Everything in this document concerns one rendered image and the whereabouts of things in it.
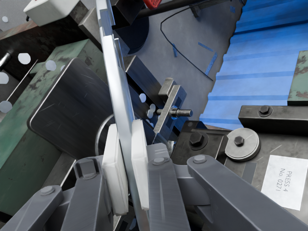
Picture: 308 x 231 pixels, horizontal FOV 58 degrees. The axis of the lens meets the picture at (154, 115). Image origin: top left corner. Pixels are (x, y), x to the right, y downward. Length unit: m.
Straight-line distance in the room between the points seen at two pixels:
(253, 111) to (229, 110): 1.69
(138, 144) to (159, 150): 0.01
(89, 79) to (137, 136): 0.33
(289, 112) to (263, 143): 0.06
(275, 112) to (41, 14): 0.55
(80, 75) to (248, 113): 0.28
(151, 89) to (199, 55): 1.55
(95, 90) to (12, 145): 0.20
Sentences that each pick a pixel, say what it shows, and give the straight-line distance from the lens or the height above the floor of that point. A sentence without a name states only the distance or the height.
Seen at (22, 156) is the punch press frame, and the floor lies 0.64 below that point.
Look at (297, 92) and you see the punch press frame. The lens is 0.44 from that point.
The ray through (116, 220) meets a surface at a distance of 0.62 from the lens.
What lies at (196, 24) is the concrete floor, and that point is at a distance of 2.25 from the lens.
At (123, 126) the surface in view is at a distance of 0.17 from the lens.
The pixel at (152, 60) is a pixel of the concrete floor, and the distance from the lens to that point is 1.79.
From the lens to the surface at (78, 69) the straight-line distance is 0.48.
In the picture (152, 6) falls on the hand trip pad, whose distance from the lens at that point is 0.66.
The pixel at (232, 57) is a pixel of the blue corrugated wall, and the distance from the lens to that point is 2.48.
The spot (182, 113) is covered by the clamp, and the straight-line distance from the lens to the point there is 0.67.
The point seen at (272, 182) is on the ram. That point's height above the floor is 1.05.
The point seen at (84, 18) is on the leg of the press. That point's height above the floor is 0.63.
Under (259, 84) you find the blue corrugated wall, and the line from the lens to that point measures 2.20.
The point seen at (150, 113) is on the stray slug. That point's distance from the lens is 0.70.
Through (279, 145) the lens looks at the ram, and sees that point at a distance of 0.45.
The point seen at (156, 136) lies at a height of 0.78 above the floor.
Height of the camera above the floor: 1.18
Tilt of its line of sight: 41 degrees down
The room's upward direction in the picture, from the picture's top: 93 degrees clockwise
